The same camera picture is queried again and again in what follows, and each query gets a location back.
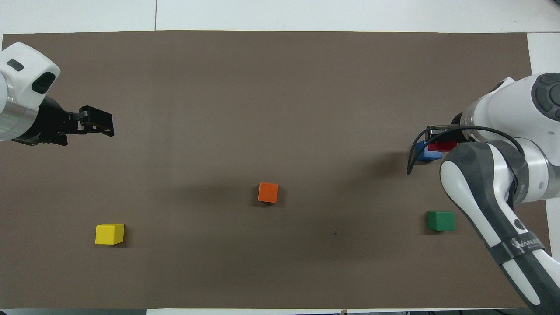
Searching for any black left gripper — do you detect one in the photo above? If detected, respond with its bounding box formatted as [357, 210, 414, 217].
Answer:
[10, 96, 116, 147]

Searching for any brown table mat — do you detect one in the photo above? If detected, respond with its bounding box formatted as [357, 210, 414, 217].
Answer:
[0, 30, 558, 310]

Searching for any orange wooden block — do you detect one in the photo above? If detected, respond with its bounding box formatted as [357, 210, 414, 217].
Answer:
[257, 182, 279, 204]

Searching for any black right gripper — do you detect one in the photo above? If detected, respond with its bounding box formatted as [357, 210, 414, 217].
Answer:
[426, 112, 476, 144]

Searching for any red wooden block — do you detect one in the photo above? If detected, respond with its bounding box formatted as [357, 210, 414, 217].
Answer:
[427, 140, 458, 153]

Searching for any blue wooden block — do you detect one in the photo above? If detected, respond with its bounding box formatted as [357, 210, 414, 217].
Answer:
[415, 140, 443, 162]

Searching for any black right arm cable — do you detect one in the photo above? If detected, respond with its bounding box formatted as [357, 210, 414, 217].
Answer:
[406, 126, 525, 176]

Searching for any green wooden block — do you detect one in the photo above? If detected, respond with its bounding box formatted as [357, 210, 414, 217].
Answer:
[427, 210, 455, 231]

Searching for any yellow wooden block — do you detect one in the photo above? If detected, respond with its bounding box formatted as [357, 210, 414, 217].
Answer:
[95, 223, 125, 245]

